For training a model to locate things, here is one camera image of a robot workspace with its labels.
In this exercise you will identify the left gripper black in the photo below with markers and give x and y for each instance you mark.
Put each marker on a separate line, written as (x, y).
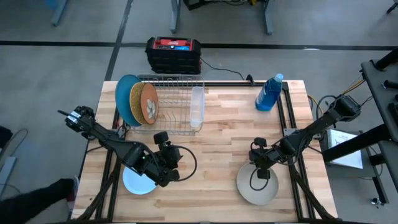
(169, 155)

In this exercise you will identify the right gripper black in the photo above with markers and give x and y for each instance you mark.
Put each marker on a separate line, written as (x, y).
(264, 157)

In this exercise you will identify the beige plate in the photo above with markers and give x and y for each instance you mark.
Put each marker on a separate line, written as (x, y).
(248, 196)

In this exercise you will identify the small light blue plate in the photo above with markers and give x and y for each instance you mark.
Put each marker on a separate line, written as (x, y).
(136, 186)

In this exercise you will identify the red-brown plate with flower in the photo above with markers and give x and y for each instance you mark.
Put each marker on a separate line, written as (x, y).
(149, 96)

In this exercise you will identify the yellow speckled plate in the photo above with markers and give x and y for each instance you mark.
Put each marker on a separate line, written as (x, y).
(135, 102)

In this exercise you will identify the large dark blue plate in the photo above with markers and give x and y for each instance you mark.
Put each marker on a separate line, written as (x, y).
(122, 99)

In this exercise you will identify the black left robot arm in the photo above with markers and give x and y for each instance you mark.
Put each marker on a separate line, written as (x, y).
(105, 137)

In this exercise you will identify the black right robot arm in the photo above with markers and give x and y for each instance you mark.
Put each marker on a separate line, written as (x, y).
(314, 127)

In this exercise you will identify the clear plastic utensil cup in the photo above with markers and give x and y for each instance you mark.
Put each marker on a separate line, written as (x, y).
(197, 107)

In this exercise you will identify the blue dish soap bottle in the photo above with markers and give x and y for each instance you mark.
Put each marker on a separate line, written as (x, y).
(269, 93)

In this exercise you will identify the white paper sheet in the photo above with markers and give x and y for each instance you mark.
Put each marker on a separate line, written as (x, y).
(351, 160)

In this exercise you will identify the black stand beam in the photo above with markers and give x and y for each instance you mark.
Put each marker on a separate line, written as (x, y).
(351, 146)

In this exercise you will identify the red and black power station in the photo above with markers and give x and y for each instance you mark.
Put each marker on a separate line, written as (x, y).
(174, 57)

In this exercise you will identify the person's shoe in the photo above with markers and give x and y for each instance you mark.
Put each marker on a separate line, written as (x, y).
(74, 193)

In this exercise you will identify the black caster wheel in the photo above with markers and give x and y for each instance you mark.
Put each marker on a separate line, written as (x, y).
(377, 202)

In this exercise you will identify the grey side table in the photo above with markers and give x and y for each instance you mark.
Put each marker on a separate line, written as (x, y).
(377, 93)

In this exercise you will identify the grey desk leg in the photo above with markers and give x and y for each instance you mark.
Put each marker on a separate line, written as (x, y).
(175, 18)
(269, 18)
(59, 14)

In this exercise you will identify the person's leg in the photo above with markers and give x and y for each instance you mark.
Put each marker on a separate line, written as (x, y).
(31, 205)

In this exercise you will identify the black equipment under desk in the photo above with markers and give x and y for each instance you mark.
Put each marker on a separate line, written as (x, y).
(196, 3)

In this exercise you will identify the black bag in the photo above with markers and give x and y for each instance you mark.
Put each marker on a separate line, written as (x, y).
(4, 137)

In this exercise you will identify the black chair leg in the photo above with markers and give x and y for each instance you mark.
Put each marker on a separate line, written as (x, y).
(392, 7)

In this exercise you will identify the black aluminium table rail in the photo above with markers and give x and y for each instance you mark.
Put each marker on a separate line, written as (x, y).
(224, 83)

